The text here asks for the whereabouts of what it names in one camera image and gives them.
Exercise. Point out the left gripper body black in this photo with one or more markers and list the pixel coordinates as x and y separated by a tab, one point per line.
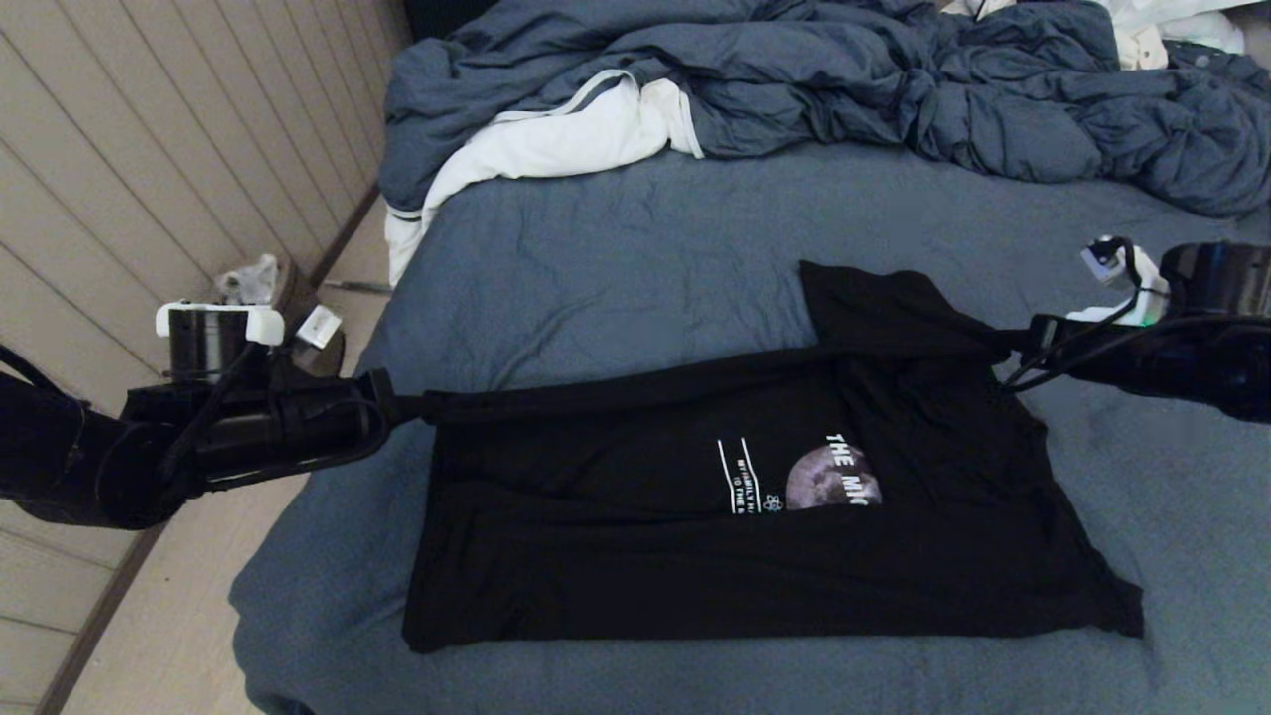
278	427

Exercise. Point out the crumpled blue duvet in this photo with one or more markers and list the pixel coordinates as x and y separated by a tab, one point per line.
794	79

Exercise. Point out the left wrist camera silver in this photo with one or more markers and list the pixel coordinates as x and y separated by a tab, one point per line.
320	328

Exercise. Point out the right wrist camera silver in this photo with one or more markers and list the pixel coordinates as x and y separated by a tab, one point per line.
1100	263

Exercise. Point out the blue bed sheet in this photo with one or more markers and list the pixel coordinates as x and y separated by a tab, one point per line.
645	278

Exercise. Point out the black moon print T-shirt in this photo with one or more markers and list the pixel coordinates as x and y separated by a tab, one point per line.
645	556

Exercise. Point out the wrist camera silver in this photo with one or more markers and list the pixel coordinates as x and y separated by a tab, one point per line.
320	328
1100	263

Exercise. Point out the clear plastic bin liner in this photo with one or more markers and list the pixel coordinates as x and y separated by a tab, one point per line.
248	280

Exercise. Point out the right motor cylinder white bracket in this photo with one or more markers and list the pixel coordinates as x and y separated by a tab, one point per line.
1221	278

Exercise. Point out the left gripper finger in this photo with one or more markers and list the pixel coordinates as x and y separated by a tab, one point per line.
409	402
409	416

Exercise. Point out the black headboard panel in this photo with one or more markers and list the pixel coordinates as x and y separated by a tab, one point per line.
437	18

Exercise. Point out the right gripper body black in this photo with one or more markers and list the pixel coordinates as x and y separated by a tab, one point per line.
1192	362

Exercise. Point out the brown trash bin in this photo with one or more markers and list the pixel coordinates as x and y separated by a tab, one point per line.
298	288

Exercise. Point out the white blanket grey stripe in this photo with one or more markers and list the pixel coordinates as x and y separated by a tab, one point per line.
556	144

